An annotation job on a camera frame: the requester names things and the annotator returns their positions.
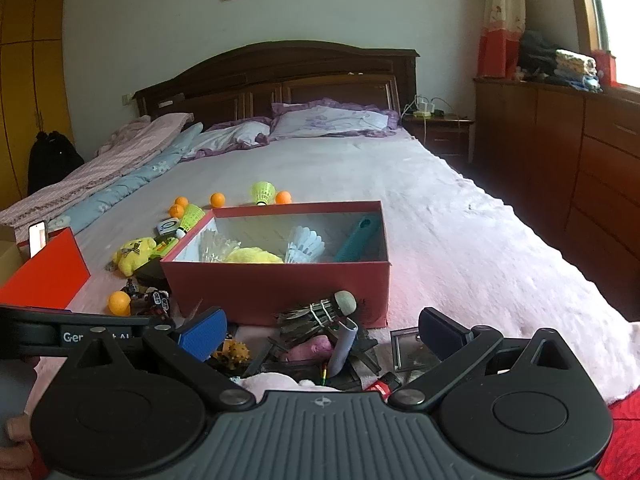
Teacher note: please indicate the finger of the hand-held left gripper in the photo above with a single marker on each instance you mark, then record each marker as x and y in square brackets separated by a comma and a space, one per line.
[155, 324]

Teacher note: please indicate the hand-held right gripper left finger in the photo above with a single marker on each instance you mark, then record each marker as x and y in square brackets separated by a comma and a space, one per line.
[202, 332]

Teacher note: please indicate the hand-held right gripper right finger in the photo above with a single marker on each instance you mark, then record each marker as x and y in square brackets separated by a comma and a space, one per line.
[440, 337]

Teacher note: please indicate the clear plastic case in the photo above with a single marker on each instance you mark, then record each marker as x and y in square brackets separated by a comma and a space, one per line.
[412, 350]

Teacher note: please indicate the red cardboard box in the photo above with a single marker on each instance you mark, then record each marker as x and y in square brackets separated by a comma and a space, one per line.
[280, 290]

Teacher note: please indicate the person's left hand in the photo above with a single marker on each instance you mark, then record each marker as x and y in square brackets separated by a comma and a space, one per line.
[17, 427]

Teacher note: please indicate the small toy robot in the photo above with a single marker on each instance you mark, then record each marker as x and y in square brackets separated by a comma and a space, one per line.
[157, 301]
[134, 287]

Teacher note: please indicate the yellow spiky ball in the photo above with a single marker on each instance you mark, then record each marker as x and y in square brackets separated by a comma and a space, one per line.
[235, 352]

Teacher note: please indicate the orange ping pong ball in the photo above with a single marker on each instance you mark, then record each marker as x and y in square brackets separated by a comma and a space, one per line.
[181, 202]
[119, 303]
[283, 197]
[217, 199]
[176, 210]

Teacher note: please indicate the black rectangular case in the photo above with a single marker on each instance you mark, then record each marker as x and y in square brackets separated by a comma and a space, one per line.
[150, 271]

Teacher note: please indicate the red box lid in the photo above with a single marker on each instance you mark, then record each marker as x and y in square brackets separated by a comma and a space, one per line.
[47, 275]

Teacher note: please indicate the dark grey plastic stand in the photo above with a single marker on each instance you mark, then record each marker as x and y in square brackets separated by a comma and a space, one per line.
[369, 352]

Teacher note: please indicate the yellow plush bear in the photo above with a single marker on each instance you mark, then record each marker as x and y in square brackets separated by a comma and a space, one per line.
[134, 254]

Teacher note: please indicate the green plastic toy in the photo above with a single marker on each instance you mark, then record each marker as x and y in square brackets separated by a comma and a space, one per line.
[165, 246]

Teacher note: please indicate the pink fluffy blanket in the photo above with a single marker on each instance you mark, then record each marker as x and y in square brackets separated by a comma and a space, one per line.
[500, 285]

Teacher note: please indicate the brown cardboard box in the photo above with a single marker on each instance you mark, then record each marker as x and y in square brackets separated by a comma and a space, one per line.
[9, 255]

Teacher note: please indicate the white shuttlecock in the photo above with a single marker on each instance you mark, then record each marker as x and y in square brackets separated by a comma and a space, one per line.
[304, 246]
[217, 246]

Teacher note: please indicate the yellow soft toy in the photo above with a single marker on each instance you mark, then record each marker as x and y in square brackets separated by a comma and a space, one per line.
[254, 256]

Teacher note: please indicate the smartphone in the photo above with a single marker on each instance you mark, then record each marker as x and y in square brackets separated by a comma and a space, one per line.
[38, 239]

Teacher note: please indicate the white tube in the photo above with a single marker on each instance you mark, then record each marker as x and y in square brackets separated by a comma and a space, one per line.
[344, 345]

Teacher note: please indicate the pink pouch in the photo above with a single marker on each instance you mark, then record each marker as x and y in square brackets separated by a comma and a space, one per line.
[310, 349]

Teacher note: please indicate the yellow shuttlecock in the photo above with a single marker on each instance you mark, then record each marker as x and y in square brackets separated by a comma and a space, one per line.
[192, 216]
[263, 191]

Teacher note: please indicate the blue floral quilt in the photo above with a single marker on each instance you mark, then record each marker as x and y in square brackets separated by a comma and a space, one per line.
[140, 175]

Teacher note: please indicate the pink quilt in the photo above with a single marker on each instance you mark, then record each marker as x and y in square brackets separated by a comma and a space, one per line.
[100, 165]

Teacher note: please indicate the black backpack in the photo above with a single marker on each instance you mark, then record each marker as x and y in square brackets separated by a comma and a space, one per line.
[52, 160]

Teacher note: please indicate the pale bed sheet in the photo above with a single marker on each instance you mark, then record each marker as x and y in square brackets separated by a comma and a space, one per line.
[350, 170]

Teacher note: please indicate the purple frilled pillow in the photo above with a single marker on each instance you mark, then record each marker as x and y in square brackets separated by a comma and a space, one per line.
[330, 120]
[230, 135]

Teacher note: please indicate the wooden nightstand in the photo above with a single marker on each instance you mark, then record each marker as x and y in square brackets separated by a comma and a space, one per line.
[440, 135]

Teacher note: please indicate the red blanket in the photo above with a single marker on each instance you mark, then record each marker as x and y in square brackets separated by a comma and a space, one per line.
[625, 440]

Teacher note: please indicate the wooden dresser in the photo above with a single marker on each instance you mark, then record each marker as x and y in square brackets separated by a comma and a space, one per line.
[575, 160]

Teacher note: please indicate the white power strip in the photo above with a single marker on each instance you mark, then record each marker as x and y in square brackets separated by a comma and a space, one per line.
[425, 106]

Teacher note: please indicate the yellow wooden wardrobe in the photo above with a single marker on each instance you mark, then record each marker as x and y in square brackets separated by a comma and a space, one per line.
[30, 85]

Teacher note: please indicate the wooden headboard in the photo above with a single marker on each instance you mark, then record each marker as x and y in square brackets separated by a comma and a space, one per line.
[300, 67]

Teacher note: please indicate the pile of folded clothes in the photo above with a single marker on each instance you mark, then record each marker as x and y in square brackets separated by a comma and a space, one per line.
[555, 60]

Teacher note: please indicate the patterned curtain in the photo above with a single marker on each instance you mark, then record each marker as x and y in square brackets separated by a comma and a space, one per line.
[502, 15]

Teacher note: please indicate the window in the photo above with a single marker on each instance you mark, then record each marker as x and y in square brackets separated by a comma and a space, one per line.
[615, 5]

